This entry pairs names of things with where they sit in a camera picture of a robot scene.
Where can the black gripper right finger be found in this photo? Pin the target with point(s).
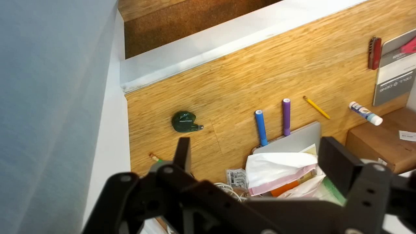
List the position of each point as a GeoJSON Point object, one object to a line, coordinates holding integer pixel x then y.
{"type": "Point", "coordinates": [342, 167]}

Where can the purple marker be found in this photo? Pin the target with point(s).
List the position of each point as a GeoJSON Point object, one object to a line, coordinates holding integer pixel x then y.
{"type": "Point", "coordinates": [286, 117]}

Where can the white paper on box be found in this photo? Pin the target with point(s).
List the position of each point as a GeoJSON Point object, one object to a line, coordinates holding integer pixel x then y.
{"type": "Point", "coordinates": [409, 136]}

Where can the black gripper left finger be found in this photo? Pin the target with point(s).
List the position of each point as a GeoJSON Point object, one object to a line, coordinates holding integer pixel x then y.
{"type": "Point", "coordinates": [184, 151]}

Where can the dark green tape measure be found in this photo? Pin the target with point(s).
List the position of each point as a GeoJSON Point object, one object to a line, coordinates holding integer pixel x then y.
{"type": "Point", "coordinates": [184, 121]}

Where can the blue marker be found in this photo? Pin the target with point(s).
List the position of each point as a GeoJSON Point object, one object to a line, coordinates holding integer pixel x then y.
{"type": "Point", "coordinates": [262, 128]}

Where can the pink item on book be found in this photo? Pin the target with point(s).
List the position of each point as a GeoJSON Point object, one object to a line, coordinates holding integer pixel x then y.
{"type": "Point", "coordinates": [410, 46]}

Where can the wooden table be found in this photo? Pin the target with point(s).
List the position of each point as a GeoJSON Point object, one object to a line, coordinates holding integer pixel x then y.
{"type": "Point", "coordinates": [242, 78]}

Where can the small printed code tag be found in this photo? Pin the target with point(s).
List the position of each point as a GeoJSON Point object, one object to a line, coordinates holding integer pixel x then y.
{"type": "Point", "coordinates": [236, 177]}

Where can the white closet door frame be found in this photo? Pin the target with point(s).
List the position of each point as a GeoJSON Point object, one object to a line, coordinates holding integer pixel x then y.
{"type": "Point", "coordinates": [115, 130]}

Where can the grey white box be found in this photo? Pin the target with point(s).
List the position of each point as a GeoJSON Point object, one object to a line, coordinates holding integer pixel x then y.
{"type": "Point", "coordinates": [394, 73]}

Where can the white pink-edged envelope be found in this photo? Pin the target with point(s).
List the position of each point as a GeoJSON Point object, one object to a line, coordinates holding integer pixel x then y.
{"type": "Point", "coordinates": [281, 184]}

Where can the white glue stick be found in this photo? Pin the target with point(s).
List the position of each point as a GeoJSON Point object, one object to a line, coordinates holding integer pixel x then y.
{"type": "Point", "coordinates": [366, 113]}

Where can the white crumpled paper bag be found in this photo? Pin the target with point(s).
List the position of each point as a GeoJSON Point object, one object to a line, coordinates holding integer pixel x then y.
{"type": "Point", "coordinates": [277, 167]}

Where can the yellow pencil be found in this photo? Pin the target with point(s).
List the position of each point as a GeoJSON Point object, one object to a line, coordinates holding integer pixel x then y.
{"type": "Point", "coordinates": [316, 107]}

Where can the green pencil with orange eraser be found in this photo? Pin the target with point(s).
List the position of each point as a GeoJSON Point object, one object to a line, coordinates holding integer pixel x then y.
{"type": "Point", "coordinates": [154, 156]}

